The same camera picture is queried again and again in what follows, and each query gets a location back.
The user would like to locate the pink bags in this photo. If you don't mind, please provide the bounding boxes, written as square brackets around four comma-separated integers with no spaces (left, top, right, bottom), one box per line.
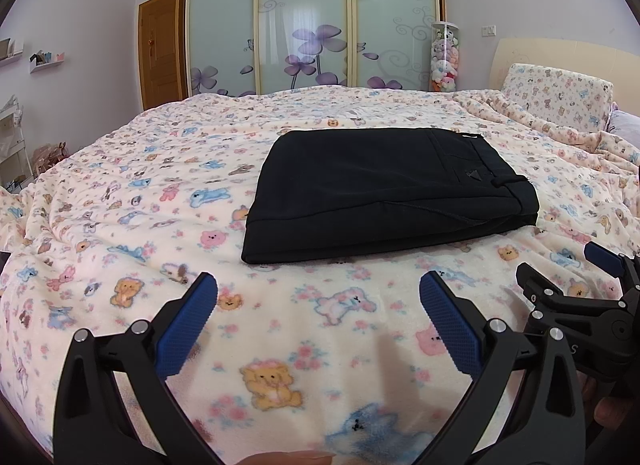
[31,141,71,177]

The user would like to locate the cream bed headboard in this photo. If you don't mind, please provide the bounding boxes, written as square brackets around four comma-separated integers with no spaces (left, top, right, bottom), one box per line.
[487,38,640,98]

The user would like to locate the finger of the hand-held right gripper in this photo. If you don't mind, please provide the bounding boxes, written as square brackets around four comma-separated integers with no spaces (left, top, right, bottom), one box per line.
[515,261,624,335]
[584,241,640,291]

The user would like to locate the printed bear pillow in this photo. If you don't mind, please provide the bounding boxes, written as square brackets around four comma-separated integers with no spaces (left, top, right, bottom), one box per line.
[501,64,615,133]

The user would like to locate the floral glass sliding wardrobe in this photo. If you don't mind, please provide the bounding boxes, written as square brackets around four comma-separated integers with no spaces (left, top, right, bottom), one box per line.
[177,0,446,98]

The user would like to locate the person's right hand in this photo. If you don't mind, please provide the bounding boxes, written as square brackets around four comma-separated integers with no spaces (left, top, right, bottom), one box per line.
[594,390,640,431]

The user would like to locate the printed bear blanket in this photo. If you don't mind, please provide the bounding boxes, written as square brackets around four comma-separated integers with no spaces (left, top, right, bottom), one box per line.
[0,86,640,465]

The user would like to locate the white wall shelf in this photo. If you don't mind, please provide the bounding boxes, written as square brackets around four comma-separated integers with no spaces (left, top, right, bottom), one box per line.
[0,38,25,62]
[29,50,66,73]

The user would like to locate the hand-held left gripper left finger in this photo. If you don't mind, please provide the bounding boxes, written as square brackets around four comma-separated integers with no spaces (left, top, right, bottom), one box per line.
[52,271,221,465]

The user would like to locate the wooden door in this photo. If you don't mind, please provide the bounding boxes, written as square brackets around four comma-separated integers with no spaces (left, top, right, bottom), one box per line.
[137,0,188,112]

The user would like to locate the lilac pillow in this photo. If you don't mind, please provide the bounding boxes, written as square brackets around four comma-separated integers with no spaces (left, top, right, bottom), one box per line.
[605,102,640,138]

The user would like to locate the white storage rack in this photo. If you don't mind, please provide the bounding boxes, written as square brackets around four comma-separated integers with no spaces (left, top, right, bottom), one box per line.
[0,95,33,191]

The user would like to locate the black pants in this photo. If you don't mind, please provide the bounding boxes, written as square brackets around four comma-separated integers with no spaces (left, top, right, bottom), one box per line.
[241,128,541,264]

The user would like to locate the person's left hand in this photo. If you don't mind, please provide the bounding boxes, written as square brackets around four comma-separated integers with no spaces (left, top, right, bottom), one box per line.
[242,451,337,465]

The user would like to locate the clear tube of plush toys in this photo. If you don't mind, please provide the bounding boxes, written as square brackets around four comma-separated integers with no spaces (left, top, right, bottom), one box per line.
[430,21,463,93]

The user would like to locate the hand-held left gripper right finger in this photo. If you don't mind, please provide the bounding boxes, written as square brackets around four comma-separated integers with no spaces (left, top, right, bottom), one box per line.
[419,270,587,465]

